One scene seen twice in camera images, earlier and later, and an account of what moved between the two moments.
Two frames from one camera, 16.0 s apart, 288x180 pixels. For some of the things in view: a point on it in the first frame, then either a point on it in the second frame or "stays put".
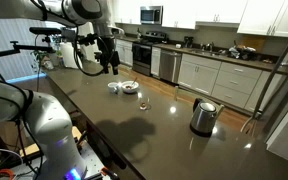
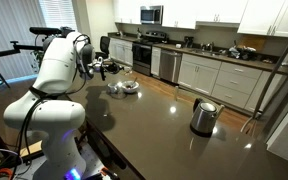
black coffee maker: (188, 41) stays put
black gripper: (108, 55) -> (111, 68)
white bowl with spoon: (130, 86) stays put
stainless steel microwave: (152, 15) stays put
